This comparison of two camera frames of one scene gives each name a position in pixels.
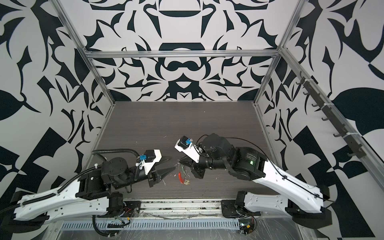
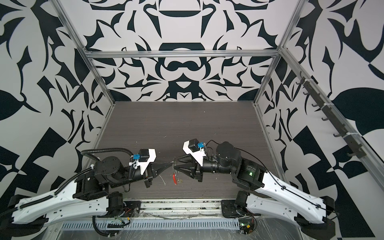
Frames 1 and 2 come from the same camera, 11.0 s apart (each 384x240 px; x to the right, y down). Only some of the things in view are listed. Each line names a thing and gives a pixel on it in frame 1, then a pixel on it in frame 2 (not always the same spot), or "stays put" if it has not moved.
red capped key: [181, 179] -> [174, 179]
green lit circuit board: [246, 226] stays put
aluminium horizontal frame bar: [180, 53] stays put
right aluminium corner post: [300, 7] stays put
